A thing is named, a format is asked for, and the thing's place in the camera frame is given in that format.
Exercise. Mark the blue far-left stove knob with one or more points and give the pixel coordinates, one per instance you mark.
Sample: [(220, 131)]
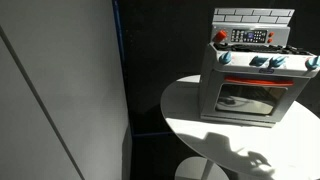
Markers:
[(225, 58)]

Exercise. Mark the grey toy stove oven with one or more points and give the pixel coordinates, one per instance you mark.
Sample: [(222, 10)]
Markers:
[(247, 34)]

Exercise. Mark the blue far-right stove knob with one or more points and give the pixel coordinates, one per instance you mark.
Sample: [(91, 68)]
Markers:
[(313, 63)]

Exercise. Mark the red round knob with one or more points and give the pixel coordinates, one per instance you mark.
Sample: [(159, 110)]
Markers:
[(220, 36)]

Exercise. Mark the white round table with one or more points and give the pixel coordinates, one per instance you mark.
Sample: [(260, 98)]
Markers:
[(288, 151)]

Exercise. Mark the red oven door handle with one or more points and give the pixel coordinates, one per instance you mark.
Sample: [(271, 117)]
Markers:
[(247, 81)]

